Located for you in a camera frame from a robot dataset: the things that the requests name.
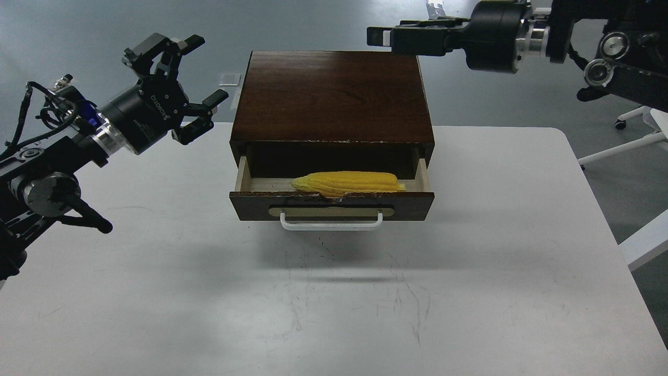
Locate dark wooden drawer cabinet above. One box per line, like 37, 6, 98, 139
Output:
230, 50, 436, 179

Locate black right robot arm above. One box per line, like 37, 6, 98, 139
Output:
366, 1, 667, 112

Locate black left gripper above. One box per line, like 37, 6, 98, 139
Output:
99, 33, 229, 155

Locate yellow corn cob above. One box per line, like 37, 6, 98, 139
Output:
291, 171, 407, 198

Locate grey floor tape strip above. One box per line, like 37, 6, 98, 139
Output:
425, 0, 449, 20

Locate white floor tape marks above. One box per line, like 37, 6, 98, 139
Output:
219, 72, 243, 87

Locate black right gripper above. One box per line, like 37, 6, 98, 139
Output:
366, 1, 528, 74

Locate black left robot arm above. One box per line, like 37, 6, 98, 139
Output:
1, 33, 229, 283

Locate wooden drawer with white handle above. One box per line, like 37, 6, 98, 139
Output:
229, 156, 435, 231

